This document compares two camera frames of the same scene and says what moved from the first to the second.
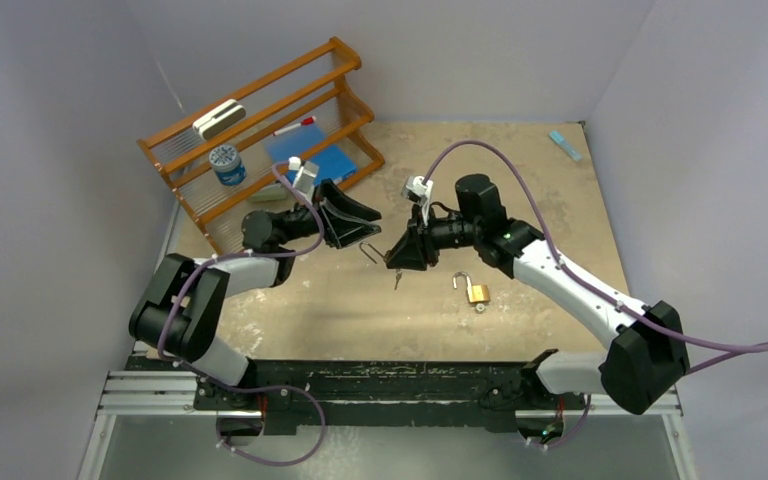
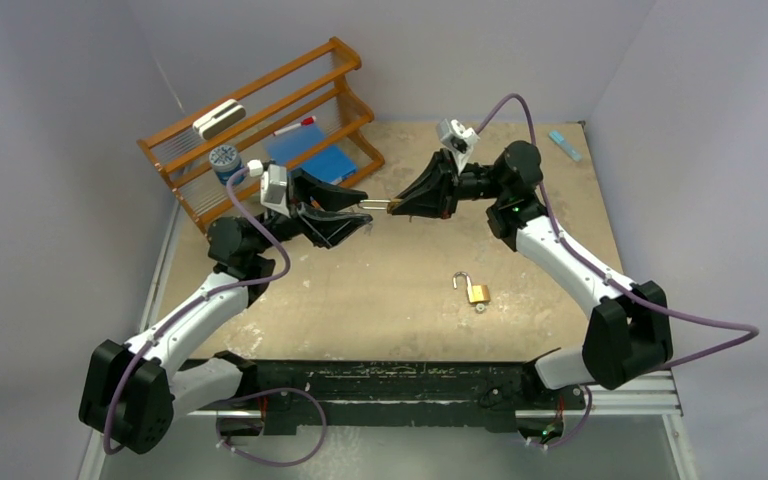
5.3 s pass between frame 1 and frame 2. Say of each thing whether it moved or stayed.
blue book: stayed
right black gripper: moved
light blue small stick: stayed
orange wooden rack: stayed
